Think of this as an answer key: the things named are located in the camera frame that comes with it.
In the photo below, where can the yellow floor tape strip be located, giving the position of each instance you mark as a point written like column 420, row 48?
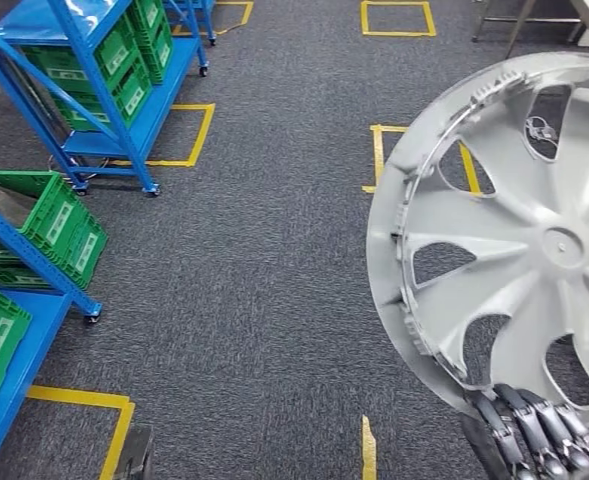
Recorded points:
column 369, row 450

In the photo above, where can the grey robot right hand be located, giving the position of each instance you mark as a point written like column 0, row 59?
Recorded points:
column 529, row 437

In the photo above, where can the yellow floor tape square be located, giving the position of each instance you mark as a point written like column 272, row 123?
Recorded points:
column 378, row 156

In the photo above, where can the blue metal shelf rack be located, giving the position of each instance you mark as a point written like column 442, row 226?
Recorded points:
column 24, row 250
column 205, row 20
column 164, row 93

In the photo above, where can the grey wheel hubcap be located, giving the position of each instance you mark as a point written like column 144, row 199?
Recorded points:
column 524, row 265

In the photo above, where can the green plastic crate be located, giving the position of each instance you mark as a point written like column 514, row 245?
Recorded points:
column 34, row 60
column 146, row 40
column 21, row 331
column 39, row 199

